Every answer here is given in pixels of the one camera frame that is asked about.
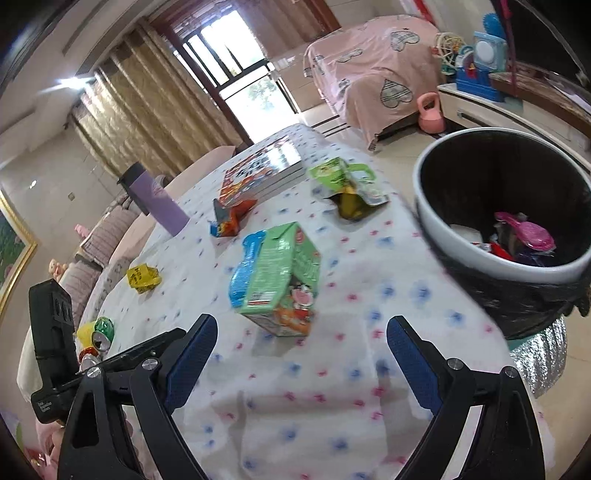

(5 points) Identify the white star print tablecloth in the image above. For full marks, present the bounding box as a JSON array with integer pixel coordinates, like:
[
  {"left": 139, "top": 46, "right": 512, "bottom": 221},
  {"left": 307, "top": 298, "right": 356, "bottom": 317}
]
[{"left": 76, "top": 124, "right": 551, "bottom": 480}]

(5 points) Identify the purple thermos bottle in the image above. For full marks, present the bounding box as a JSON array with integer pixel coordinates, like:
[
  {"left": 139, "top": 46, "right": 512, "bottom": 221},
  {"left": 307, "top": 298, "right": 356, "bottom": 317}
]
[{"left": 117, "top": 161, "right": 190, "bottom": 236}]

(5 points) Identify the yellow crumpled wrapper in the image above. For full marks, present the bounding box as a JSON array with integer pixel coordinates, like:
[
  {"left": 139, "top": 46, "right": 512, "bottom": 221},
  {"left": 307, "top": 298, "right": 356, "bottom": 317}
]
[{"left": 127, "top": 264, "right": 162, "bottom": 292}]

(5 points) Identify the green milk carton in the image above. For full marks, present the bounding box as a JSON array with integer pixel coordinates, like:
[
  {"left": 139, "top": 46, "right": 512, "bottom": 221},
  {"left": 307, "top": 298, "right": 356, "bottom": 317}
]
[{"left": 228, "top": 222, "right": 322, "bottom": 337}]

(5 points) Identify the green drink can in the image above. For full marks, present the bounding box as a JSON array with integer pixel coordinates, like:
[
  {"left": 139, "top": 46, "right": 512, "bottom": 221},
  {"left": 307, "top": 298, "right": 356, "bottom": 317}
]
[{"left": 91, "top": 318, "right": 116, "bottom": 352}]

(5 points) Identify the orange blue wrapper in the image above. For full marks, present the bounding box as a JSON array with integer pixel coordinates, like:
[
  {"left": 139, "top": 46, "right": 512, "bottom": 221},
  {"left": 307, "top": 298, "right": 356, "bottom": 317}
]
[{"left": 210, "top": 198, "right": 258, "bottom": 239}]

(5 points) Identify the gold framed painting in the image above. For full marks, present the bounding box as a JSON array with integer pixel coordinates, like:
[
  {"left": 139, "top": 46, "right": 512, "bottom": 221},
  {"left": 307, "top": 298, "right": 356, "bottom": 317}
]
[{"left": 0, "top": 189, "right": 39, "bottom": 324}]

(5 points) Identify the pink foil packet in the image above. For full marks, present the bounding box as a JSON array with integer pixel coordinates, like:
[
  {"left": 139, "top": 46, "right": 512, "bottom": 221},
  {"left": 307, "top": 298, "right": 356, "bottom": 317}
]
[{"left": 494, "top": 211, "right": 557, "bottom": 253}]

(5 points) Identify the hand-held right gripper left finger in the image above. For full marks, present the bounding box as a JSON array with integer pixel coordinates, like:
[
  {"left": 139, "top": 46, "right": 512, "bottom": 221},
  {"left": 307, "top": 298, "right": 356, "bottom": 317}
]
[{"left": 58, "top": 314, "right": 218, "bottom": 480}]

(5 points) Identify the black television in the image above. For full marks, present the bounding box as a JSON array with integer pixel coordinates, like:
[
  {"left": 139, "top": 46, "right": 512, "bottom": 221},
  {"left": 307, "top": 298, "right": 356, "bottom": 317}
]
[{"left": 496, "top": 0, "right": 591, "bottom": 77}]

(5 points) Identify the golden curtain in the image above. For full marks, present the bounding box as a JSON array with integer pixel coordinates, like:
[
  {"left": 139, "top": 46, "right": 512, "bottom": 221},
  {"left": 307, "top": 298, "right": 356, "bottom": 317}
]
[{"left": 69, "top": 23, "right": 253, "bottom": 182}]

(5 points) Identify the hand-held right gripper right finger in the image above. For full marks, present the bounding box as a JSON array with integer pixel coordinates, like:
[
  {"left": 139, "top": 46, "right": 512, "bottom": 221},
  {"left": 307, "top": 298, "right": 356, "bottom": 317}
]
[{"left": 387, "top": 315, "right": 541, "bottom": 480}]

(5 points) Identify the white trash bin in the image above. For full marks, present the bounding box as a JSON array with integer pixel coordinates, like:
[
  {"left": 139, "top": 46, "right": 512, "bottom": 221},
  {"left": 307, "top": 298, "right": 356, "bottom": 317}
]
[{"left": 413, "top": 128, "right": 591, "bottom": 340}]

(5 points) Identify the white television stand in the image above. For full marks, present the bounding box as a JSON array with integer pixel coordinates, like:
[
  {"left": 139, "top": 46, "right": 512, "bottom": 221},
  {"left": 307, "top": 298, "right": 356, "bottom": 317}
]
[{"left": 436, "top": 62, "right": 591, "bottom": 154}]

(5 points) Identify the blue toy machine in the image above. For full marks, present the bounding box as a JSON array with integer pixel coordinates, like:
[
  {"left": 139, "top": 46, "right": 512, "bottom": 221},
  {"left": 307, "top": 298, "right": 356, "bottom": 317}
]
[{"left": 455, "top": 31, "right": 509, "bottom": 103}]

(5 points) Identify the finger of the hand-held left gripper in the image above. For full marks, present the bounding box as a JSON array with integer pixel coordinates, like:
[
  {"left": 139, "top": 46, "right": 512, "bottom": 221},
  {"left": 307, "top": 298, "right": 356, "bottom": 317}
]
[{"left": 88, "top": 328, "right": 188, "bottom": 372}]

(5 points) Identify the silver glitter stool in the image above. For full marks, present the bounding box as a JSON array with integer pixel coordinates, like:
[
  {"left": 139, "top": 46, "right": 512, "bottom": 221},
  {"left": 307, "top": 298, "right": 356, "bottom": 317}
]
[{"left": 508, "top": 318, "right": 568, "bottom": 400}]

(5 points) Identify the pink stick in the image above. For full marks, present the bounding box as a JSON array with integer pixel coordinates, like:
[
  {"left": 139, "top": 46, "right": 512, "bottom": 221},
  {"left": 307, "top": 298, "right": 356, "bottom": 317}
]
[{"left": 501, "top": 0, "right": 516, "bottom": 75}]

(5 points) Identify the stack of books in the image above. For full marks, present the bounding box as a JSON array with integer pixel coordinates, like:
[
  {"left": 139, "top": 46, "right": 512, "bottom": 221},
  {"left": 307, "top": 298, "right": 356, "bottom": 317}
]
[{"left": 218, "top": 135, "right": 304, "bottom": 206}]

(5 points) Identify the person's left hand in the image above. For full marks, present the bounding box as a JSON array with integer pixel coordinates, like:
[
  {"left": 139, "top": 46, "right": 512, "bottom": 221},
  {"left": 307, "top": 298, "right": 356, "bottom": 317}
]
[{"left": 46, "top": 422, "right": 70, "bottom": 462}]

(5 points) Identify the green snack pouch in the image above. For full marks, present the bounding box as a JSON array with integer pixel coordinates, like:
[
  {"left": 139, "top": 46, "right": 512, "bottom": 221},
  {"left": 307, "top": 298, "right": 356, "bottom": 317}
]
[{"left": 308, "top": 157, "right": 390, "bottom": 221}]

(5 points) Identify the white foam block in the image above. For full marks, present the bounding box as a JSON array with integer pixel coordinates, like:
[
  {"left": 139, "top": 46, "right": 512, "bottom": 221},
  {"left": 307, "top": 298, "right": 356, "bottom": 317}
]
[{"left": 449, "top": 223, "right": 485, "bottom": 246}]

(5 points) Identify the pink covered furniture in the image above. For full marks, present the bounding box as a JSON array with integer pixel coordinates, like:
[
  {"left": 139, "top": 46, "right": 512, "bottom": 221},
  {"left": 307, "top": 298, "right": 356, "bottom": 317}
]
[{"left": 302, "top": 15, "right": 442, "bottom": 149}]

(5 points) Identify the wooden framed glass door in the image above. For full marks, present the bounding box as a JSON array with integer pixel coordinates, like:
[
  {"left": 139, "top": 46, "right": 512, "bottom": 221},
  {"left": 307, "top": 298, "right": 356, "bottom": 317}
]
[{"left": 148, "top": 0, "right": 342, "bottom": 145}]

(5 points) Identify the colourful bead maze toy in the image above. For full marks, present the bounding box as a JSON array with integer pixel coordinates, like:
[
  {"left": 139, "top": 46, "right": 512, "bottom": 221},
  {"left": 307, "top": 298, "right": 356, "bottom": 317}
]
[{"left": 434, "top": 31, "right": 474, "bottom": 77}]

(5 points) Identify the pink kettlebell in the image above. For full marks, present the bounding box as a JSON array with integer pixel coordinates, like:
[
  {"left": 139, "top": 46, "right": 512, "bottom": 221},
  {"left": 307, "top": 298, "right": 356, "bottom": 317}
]
[{"left": 417, "top": 92, "right": 445, "bottom": 135}]

